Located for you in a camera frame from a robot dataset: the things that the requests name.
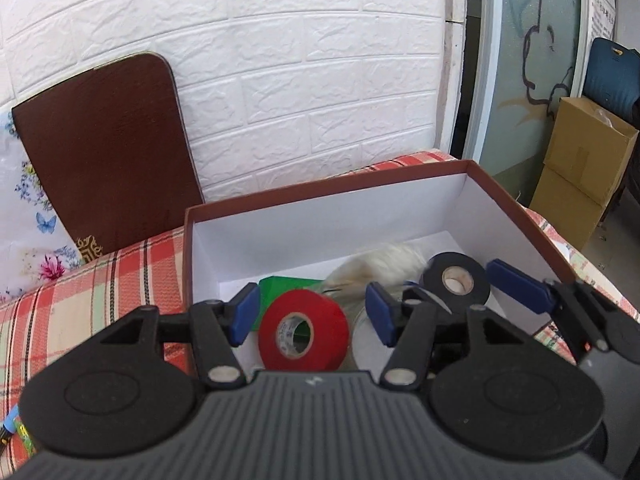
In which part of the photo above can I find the white fluffy feather tuft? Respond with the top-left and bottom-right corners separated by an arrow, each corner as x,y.
320,242 -> 433,306

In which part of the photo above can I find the clear patterned tape roll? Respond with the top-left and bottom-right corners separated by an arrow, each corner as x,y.
347,305 -> 401,372

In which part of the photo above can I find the floral printed plastic bag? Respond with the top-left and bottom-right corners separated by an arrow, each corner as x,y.
0,110 -> 86,306

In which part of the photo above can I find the white door frame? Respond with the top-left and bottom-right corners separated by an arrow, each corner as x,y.
460,0 -> 511,166

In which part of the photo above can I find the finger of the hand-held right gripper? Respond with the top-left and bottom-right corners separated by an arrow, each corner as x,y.
486,258 -> 608,361
401,281 -> 469,331

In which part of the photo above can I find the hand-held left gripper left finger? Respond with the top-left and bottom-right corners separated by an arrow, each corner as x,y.
75,282 -> 262,396

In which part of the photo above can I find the blue chair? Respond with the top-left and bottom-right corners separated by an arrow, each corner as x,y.
582,36 -> 640,128

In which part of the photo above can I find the brown box white inside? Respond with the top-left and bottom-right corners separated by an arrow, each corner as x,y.
182,159 -> 583,381

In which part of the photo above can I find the green tape roll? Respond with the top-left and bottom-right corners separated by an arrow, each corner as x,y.
257,276 -> 326,333

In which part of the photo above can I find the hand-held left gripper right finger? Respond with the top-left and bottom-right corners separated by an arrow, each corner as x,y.
365,282 -> 566,392

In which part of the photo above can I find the dark brown wooden board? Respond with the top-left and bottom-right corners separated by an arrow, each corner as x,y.
11,51 -> 206,257

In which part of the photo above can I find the black tape roll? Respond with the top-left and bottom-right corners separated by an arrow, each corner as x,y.
419,252 -> 492,316

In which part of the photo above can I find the red tape roll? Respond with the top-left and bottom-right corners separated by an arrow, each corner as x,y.
257,289 -> 351,372

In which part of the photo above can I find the glass door with drawing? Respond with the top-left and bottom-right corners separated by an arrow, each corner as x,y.
480,0 -> 583,181

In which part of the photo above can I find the white printed notice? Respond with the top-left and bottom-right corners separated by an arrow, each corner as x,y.
587,0 -> 621,41

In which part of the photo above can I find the brown cardboard carton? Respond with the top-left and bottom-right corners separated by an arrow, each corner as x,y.
542,96 -> 640,206
527,166 -> 608,253

